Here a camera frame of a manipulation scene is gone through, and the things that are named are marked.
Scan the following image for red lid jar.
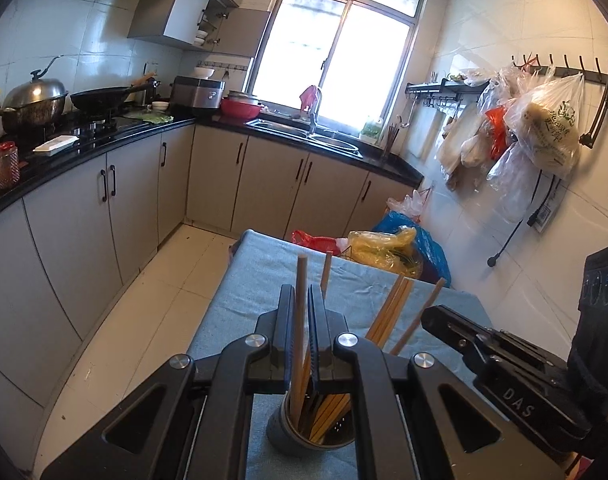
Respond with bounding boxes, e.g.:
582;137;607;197
0;141;21;191

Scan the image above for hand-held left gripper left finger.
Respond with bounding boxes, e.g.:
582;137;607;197
41;284;297;480

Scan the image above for black wall shelf rack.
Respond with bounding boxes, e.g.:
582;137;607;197
405;76;490;107

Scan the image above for yellow plastic bag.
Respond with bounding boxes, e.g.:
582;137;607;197
347;227;417;275

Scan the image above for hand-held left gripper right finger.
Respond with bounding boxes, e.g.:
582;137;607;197
308;284;565;480

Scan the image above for beige base cabinets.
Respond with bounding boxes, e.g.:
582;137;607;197
0;122;420;411

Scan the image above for black wok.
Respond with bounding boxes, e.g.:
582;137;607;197
70;82;155;114

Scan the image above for beige wall cabinets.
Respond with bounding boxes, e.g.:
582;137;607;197
128;0;271;58

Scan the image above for bunch of wooden chopsticks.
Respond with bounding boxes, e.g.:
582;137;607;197
324;277;447;441

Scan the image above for dark grey utensil holder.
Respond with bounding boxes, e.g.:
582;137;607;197
265;391;359;465

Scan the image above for light blue table cloth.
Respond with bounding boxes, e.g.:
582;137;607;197
186;229;495;480

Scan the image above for steel pot with lid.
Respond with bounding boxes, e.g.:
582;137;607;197
0;55;70;133

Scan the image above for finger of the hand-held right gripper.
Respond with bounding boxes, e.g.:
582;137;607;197
421;304;494;357

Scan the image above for blue plastic bag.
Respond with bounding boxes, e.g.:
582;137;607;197
374;210;452;288

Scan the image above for steel sink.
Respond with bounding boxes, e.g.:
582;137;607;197
246;117;365;159

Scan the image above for red basin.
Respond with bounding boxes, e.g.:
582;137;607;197
220;97;265;122

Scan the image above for red hanging plastic bag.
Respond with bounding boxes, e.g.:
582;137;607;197
484;106;510;161

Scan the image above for sink faucet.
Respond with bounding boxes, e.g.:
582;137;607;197
308;87;326;136

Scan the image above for black kitchen countertop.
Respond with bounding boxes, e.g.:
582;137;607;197
0;110;425;226

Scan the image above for black wall hook rail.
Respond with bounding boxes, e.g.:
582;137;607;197
511;52;608;86

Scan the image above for white tray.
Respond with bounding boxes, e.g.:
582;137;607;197
32;135;80;156

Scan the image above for white hanging plastic bag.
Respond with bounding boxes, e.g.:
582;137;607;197
504;72;585;179

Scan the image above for clear hanging plastic bags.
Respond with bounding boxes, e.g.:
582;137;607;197
436;65;535;223

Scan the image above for black cable with plug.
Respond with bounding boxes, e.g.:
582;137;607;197
486;170;560;268

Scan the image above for black curved tool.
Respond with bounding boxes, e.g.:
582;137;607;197
578;57;608;150

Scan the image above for silver rice cooker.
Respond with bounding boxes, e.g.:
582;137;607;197
170;75;226;112

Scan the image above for kitchen window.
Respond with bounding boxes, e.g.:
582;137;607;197
244;0;450;141

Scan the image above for pink rubber glove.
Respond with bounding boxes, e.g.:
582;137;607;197
299;85;322;112

